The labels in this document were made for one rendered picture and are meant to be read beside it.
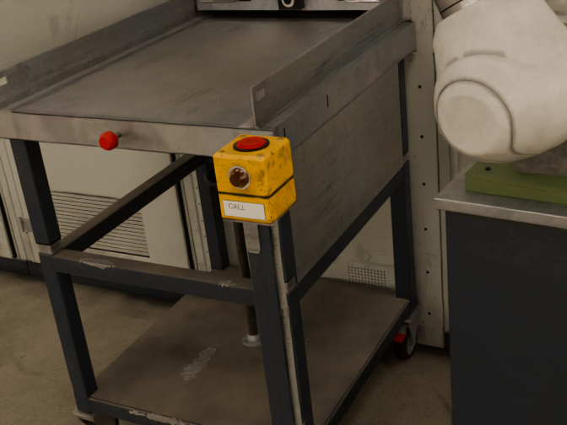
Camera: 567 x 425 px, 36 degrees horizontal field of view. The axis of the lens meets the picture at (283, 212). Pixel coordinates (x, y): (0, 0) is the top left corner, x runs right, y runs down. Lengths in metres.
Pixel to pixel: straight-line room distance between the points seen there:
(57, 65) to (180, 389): 0.74
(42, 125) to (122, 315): 1.08
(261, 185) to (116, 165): 1.40
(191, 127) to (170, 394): 0.71
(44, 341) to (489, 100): 1.80
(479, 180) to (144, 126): 0.57
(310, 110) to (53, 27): 0.81
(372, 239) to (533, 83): 1.18
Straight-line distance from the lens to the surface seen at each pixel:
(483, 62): 1.11
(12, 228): 2.97
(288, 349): 1.34
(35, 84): 1.81
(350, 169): 1.75
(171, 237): 2.52
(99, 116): 1.59
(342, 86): 1.63
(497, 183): 1.34
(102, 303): 2.74
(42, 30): 2.11
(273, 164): 1.16
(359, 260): 2.27
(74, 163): 2.63
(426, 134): 2.06
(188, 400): 1.95
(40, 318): 2.74
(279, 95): 1.47
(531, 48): 1.13
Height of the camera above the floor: 1.31
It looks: 25 degrees down
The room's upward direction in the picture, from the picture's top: 7 degrees counter-clockwise
